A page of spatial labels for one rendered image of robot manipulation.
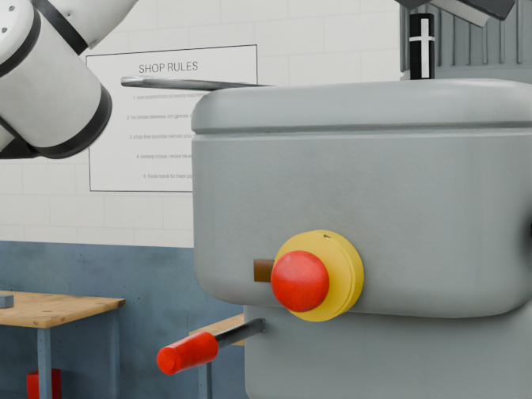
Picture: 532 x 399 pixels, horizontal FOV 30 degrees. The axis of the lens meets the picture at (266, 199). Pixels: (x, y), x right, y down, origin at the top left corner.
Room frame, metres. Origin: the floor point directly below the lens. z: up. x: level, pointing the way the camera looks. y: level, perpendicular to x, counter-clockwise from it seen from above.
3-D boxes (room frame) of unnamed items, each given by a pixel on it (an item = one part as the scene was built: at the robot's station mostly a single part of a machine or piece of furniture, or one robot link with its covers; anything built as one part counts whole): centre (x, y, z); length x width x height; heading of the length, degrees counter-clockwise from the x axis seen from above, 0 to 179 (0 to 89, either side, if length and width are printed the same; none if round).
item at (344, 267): (0.66, -0.03, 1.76); 0.06 x 0.02 x 0.06; 63
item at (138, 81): (0.79, 0.03, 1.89); 0.24 x 0.04 x 0.01; 152
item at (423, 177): (0.88, -0.14, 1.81); 0.47 x 0.26 x 0.16; 153
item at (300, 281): (0.64, -0.02, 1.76); 0.04 x 0.03 x 0.04; 63
